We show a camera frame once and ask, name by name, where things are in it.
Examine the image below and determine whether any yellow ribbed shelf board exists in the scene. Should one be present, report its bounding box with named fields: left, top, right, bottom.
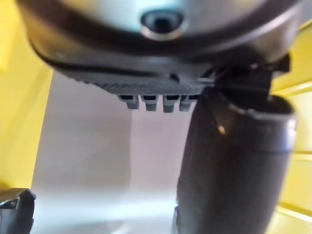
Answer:
left=262, top=21, right=312, bottom=234

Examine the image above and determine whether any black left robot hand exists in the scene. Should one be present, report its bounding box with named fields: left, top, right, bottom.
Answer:
left=18, top=0, right=311, bottom=234

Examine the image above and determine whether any black plastic housing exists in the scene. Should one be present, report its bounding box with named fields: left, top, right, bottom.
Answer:
left=0, top=187, right=37, bottom=234

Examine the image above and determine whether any yellow metal shelf post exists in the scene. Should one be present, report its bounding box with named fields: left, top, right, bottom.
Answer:
left=0, top=0, right=54, bottom=189

